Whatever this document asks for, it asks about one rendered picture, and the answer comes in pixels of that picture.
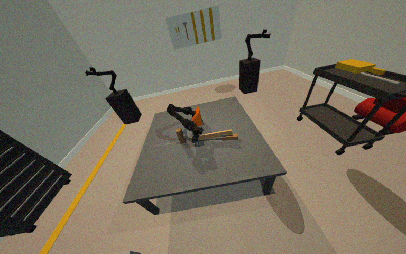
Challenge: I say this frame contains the long wooden rail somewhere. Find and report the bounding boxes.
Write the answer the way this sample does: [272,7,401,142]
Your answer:
[198,129,233,140]

